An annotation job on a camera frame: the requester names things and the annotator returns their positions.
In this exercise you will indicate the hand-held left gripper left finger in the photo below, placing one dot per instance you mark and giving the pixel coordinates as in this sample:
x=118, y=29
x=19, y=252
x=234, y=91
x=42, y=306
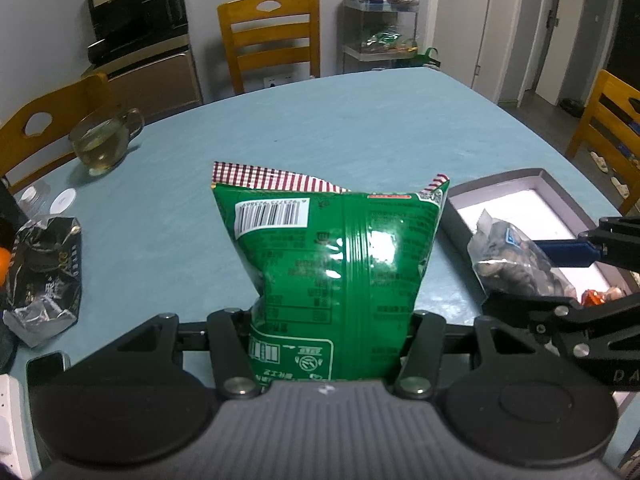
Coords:
x=227, y=340

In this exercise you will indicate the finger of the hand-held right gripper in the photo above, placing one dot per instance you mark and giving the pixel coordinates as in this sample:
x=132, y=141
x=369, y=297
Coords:
x=530, y=307
x=570, y=252

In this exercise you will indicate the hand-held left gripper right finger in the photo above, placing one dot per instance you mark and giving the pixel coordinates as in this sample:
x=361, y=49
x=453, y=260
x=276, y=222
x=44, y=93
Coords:
x=425, y=340

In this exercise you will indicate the clear bag of nuts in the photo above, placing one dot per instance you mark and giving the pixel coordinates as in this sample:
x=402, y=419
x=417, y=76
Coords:
x=515, y=265

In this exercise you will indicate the orange candy wrapper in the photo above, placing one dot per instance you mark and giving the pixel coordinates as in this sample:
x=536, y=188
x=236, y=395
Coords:
x=592, y=299

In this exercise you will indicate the grey box with white inside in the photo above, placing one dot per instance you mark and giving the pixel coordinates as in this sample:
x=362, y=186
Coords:
x=540, y=205

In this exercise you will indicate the green snack bag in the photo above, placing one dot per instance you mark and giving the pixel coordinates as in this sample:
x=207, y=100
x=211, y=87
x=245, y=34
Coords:
x=330, y=260

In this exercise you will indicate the white slipper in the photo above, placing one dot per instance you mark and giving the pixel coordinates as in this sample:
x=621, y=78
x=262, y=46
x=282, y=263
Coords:
x=621, y=186
x=600, y=162

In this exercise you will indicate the dark shoes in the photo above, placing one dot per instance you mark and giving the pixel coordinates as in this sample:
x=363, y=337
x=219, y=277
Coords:
x=570, y=106

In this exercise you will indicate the wooden chair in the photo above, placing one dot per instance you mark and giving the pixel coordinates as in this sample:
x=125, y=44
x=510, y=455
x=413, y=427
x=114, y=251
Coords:
x=65, y=105
x=607, y=95
x=235, y=15

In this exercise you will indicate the black smartphone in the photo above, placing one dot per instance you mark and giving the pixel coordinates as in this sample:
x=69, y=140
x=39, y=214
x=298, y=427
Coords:
x=45, y=367

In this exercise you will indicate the black foil bag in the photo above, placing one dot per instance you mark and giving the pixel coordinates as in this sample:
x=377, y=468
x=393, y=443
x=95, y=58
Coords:
x=45, y=280

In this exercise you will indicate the white round lid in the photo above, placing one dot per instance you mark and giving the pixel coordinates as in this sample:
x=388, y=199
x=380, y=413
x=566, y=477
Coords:
x=63, y=200

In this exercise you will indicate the white power strip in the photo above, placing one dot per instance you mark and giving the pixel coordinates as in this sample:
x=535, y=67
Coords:
x=12, y=410

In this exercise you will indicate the glass tea cup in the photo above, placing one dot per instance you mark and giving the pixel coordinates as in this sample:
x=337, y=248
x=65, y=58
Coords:
x=100, y=145

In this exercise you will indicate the orange fruit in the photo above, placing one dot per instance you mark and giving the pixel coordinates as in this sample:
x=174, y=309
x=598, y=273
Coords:
x=5, y=265

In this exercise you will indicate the small clear plastic bottle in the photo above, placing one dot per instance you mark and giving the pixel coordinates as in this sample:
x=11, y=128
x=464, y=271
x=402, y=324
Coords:
x=32, y=197

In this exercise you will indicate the green tote bag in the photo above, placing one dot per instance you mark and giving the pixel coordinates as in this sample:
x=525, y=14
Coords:
x=425, y=59

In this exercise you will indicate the white door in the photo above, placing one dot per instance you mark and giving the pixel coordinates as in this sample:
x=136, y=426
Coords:
x=480, y=25

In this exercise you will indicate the grey-brown cabinet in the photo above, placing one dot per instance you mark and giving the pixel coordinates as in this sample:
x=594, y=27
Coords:
x=160, y=80

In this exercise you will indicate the green candy bags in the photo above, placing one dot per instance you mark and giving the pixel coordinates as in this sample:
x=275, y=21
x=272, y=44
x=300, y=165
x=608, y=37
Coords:
x=387, y=41

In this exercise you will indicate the black coffee machine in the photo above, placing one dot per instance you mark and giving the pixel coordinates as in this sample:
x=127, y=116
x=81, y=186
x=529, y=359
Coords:
x=135, y=25

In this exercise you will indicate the white wall socket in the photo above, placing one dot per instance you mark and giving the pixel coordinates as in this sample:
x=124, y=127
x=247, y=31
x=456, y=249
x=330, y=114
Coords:
x=277, y=79

